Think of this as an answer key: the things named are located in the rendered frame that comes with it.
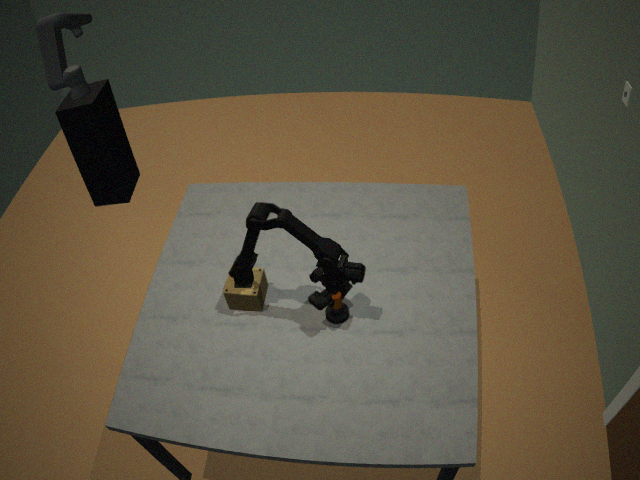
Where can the orange knob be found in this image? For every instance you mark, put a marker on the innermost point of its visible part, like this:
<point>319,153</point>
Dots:
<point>338,301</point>

